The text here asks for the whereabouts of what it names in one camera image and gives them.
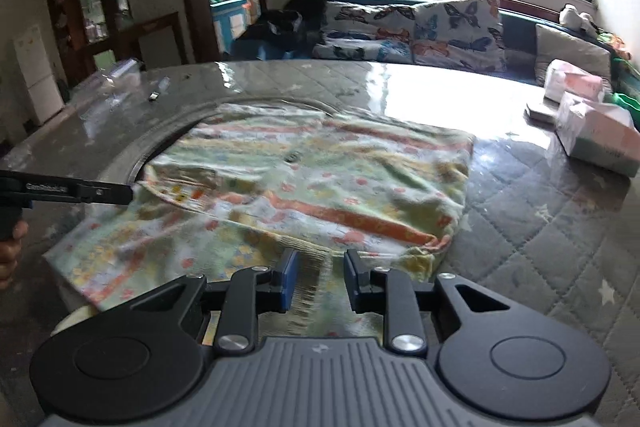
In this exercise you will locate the blue cabinet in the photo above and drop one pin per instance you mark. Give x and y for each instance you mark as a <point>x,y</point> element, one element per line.
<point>230,19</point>

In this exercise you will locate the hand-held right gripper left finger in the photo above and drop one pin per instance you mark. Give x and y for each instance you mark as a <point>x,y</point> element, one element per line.
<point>289,281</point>

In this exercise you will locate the colourful plush toy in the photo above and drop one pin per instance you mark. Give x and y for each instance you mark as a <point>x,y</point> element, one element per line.
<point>615,43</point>

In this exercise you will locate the butterfly print pillows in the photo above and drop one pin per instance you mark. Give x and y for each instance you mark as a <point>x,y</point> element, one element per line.
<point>360,34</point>

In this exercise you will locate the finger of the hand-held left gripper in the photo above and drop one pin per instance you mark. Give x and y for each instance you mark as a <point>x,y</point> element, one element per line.
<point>105,193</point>

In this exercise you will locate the person's left hand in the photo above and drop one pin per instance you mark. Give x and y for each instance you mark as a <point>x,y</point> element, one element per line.
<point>10,254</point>

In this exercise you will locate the grey cushion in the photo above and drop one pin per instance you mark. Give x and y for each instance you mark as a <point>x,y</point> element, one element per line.
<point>570,57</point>

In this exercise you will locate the black bag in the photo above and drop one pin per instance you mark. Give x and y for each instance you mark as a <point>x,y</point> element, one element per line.
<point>287,24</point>

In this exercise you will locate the grey quilted star table cover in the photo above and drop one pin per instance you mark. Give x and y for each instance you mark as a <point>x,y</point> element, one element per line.
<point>525,232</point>

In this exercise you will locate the teal sofa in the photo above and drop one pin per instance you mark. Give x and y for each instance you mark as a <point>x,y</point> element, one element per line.
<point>517,32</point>

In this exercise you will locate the white refrigerator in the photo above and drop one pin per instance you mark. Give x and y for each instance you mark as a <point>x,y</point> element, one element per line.
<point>37,77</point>

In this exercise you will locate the small flat grey box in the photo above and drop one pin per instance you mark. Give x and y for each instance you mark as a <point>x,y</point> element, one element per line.
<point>541,111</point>

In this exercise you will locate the white plush toy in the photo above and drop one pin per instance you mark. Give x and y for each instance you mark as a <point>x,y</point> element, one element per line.
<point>575,17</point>

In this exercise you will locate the dark wooden furniture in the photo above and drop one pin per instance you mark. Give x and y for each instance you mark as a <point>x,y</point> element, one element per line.
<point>155,39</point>

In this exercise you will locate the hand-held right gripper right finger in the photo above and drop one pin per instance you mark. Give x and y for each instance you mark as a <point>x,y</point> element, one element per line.
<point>353,282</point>

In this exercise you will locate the floral patterned pajama garment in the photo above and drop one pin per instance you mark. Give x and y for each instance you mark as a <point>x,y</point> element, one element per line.
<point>310,187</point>

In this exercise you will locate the clear plastic food container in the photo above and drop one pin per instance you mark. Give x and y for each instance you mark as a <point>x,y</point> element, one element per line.
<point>117,77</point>

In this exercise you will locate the butterfly print pillow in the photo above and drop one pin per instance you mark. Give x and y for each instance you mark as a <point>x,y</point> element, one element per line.
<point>460,34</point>

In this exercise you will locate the pink tissue pack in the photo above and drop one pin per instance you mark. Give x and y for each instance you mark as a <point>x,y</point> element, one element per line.
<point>572,79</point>
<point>600,132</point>

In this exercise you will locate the wooden display cabinet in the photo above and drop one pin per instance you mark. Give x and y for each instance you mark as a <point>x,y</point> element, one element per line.
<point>95,7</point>

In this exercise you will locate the green plastic basket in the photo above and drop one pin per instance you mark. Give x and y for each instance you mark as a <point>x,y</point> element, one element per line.
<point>627,101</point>

